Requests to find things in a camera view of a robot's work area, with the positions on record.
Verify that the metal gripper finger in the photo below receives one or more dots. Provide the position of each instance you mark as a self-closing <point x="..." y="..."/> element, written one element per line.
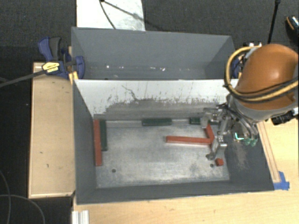
<point x="210" y="116"/>
<point x="220" y="143"/>

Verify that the dark green flat block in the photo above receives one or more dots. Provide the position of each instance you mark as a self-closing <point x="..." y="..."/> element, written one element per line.
<point x="156" y="121"/>
<point x="103" y="134"/>
<point x="194" y="121"/>

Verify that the grey metal bin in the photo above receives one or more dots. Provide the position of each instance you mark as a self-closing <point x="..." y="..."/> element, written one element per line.
<point x="149" y="157"/>

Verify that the small red-brown block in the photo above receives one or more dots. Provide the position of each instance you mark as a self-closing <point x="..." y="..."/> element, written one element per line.
<point x="219" y="162"/>

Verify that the black cylinder on white bracket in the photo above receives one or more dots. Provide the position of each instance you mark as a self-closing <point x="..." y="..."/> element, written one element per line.
<point x="281" y="118"/>

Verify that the red-brown flat block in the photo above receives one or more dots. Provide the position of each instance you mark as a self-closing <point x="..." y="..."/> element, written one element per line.
<point x="97" y="143"/>
<point x="209" y="132"/>
<point x="187" y="140"/>

